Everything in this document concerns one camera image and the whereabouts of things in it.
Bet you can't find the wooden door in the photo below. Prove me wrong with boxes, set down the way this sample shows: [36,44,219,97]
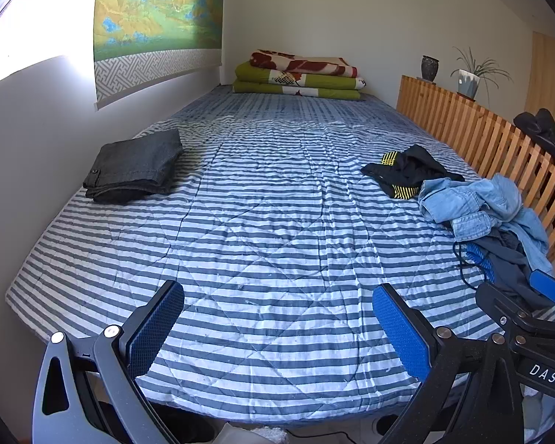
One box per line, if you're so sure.
[525,31,555,125]

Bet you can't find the potted plant white pot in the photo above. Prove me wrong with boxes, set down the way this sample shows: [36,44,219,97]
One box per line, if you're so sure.
[450,46,512,102]

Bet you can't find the blue white striped quilt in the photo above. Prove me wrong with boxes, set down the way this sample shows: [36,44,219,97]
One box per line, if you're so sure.
[4,88,555,426]

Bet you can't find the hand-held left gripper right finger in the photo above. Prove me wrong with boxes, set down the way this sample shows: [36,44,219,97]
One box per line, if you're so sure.
[372,283,528,444]

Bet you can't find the black jacket yellow striped cuffs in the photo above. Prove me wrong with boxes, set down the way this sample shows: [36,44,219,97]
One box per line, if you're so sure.
[361,144,465,201]

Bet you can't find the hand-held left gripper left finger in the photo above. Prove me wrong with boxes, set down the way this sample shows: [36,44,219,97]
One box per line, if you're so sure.
[32,280,186,444]

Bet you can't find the landscape wall poster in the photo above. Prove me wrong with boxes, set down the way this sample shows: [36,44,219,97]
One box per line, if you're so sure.
[94,0,225,111]

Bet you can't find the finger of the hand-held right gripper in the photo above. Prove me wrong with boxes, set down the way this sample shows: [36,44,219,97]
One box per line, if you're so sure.
[462,243,537,334]
[527,268,555,329]

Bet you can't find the wooden slatted bed rail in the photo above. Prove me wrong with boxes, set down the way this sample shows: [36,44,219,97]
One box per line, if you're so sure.
[396,74,555,262]

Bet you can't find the folded dark grey pants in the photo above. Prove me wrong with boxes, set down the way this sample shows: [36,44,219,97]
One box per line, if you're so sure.
[82,128,185,204]

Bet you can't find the light blue jeans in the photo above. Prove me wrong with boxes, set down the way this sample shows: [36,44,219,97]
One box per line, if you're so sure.
[417,173,552,260]

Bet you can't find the red green floral pillow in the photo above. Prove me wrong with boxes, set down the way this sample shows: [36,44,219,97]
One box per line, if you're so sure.
[251,49,359,79]

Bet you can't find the dark ceramic vase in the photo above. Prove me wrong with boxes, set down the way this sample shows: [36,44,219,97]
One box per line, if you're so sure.
[421,54,440,83]

